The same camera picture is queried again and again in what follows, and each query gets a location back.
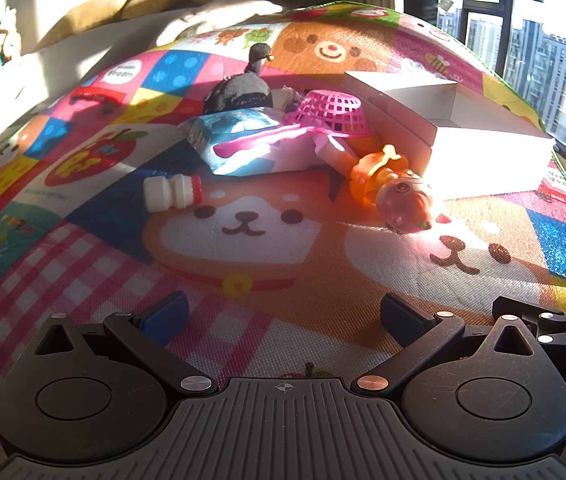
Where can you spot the printed play mat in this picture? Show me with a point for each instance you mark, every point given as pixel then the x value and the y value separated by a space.
pixel 283 260

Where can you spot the black plush duck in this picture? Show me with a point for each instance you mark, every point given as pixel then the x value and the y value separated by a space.
pixel 240 90

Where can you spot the pink plastic toy basket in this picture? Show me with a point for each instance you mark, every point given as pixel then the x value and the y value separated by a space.
pixel 333 110

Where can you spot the white blanket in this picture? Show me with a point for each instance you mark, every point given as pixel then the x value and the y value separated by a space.
pixel 213 17

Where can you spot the small white bottle red cap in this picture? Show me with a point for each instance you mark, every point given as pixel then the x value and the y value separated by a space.
pixel 168 193

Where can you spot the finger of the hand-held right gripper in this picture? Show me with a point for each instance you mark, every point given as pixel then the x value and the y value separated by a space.
pixel 513 307

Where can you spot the crumpled shiny wrapper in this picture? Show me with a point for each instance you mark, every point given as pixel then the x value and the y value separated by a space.
pixel 288 98

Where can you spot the small plush toys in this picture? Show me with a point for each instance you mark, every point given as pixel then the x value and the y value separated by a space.
pixel 5 35

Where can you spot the blue white tissue packet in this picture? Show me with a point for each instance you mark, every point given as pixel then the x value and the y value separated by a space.
pixel 243 135

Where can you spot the white cardboard box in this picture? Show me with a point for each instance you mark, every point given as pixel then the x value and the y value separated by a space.
pixel 488 160

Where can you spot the orange fish toy figure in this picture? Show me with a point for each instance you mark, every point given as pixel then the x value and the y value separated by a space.
pixel 405 205

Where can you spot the window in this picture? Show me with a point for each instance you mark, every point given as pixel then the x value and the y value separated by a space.
pixel 538 50

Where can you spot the orange plastic toy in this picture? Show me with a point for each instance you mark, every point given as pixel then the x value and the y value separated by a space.
pixel 375 172

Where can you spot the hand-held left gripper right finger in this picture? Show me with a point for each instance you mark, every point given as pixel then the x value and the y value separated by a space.
pixel 403 317

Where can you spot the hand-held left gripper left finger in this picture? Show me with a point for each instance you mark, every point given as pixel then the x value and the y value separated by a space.
pixel 163 316

